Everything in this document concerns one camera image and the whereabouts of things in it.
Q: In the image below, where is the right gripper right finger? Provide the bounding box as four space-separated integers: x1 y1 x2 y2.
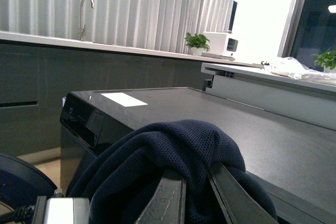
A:
208 163 277 223

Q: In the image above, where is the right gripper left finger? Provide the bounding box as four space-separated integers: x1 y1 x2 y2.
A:
135 176 186 224

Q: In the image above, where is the navy blue knit garment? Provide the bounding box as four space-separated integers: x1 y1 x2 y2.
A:
67 120 277 223

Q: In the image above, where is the grey front-load washing machine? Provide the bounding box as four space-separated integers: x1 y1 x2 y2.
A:
60 88 335 223

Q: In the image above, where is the white kitchen island counter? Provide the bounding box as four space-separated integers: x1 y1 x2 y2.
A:
201 63 335 130

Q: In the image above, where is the clear plastic bag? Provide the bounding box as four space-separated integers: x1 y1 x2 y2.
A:
269 57 335 81

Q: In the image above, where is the white countertop appliance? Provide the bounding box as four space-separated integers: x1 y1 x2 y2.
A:
203 31 238 57

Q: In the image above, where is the small green potted plant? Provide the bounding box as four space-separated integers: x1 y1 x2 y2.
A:
184 32 210 56

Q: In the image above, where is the green potted plant right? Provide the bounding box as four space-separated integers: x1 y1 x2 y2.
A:
313 48 335 73

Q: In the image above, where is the dark grey kitchen cabinet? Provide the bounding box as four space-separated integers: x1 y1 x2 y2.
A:
1 31 211 156

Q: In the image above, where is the chrome gooseneck faucet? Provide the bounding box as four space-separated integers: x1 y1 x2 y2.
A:
79 0 96 42

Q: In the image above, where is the white pleated curtain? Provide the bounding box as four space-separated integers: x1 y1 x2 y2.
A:
1 0 234 53

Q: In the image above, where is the silver camera mount block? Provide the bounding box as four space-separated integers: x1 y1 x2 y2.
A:
31 196 90 224

